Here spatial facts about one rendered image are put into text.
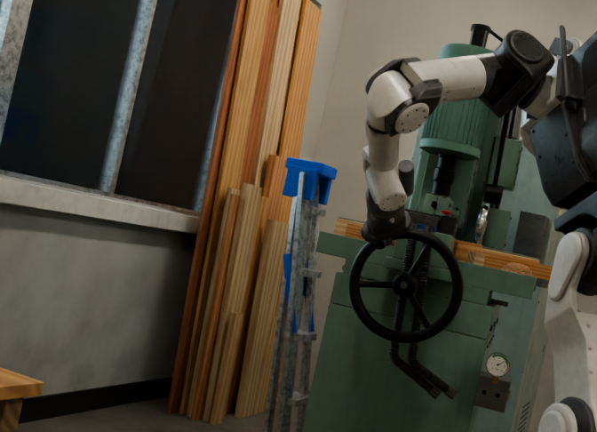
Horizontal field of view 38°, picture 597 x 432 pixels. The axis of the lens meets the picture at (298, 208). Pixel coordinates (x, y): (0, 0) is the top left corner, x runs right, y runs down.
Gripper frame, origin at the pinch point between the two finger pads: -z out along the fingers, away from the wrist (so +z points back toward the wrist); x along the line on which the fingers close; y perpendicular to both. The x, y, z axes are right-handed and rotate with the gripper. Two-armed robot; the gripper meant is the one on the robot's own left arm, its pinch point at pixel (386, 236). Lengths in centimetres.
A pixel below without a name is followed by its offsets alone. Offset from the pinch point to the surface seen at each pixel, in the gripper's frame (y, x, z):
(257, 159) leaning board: 150, -14, -144
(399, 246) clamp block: 4.5, 4.6, -14.6
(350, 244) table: 15.6, -5.8, -23.8
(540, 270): -5, 42, -35
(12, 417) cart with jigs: -36, -82, 42
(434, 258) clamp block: -1.9, 12.0, -15.1
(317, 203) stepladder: 85, -1, -100
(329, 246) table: 17.6, -11.5, -24.8
